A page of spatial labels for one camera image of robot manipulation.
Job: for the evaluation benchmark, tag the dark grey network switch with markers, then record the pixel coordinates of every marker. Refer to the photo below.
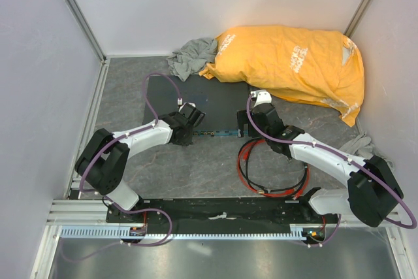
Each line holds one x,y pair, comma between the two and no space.
219,101

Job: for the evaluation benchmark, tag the grey cloth at right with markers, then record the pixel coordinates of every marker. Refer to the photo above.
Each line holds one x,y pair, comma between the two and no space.
363,146

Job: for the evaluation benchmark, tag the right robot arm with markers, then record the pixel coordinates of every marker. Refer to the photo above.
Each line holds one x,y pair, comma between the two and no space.
370,191

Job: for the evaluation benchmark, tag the yellow printed fabric bag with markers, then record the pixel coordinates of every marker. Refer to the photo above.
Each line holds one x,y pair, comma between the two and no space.
313,67

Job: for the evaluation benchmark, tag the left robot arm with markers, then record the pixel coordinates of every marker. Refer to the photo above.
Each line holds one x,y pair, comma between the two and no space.
102,163

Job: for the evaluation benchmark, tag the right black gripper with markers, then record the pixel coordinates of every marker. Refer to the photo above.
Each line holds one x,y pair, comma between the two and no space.
242,118

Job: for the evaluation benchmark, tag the grey cloth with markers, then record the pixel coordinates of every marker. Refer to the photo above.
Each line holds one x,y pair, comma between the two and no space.
192,57
363,146

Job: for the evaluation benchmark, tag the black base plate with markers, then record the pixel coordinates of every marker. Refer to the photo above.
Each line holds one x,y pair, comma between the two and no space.
236,215

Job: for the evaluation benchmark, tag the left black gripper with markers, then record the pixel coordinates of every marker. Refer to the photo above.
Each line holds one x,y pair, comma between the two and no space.
187,141

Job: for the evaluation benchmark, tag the grey cloth at back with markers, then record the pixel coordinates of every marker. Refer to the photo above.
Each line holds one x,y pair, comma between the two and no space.
192,57

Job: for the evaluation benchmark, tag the slotted cable duct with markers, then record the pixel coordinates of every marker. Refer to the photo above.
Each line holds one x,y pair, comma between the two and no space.
136,233

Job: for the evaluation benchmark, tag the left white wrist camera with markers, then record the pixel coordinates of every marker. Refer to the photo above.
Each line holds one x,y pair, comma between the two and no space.
182,104

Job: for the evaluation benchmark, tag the aluminium frame rail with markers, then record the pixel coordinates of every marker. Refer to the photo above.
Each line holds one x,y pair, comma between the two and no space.
50,238

